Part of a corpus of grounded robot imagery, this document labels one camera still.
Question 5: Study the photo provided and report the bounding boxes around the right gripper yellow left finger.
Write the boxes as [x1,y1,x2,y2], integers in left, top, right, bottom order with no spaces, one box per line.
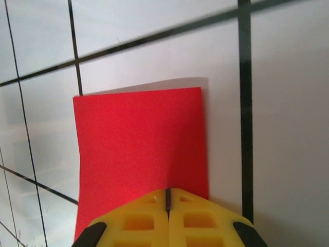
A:
[73,189,170,247]

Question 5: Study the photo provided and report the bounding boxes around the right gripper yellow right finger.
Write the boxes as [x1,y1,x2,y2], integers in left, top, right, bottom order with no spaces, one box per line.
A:
[168,188,268,247]

